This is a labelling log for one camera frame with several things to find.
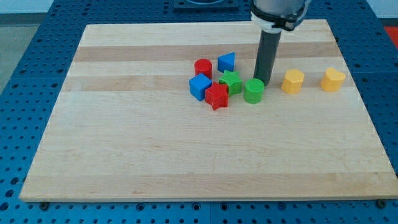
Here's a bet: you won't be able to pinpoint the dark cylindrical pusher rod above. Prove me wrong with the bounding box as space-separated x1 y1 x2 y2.
253 30 281 86

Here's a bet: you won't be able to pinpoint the blue cube block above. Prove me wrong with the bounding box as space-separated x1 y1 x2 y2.
189 73 212 101

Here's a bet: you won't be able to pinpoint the red cylinder block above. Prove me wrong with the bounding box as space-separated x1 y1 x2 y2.
194 58 213 80

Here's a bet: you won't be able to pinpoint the yellow hexagon block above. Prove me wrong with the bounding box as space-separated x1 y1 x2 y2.
281 69 305 94

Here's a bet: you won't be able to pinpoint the green cylinder block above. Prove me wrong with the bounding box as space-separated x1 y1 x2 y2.
244 78 265 104

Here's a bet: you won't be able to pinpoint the blue triangle block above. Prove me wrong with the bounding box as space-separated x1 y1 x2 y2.
217 52 236 72

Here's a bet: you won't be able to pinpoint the wooden board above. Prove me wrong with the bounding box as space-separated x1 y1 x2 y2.
20 19 397 202

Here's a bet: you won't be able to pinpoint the green star block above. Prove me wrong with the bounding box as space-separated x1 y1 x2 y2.
218 70 243 96

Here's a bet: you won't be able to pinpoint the red star block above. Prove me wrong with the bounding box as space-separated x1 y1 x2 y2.
205 82 229 110

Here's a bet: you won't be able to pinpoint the yellow heart block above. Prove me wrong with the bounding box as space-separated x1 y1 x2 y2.
321 67 346 92

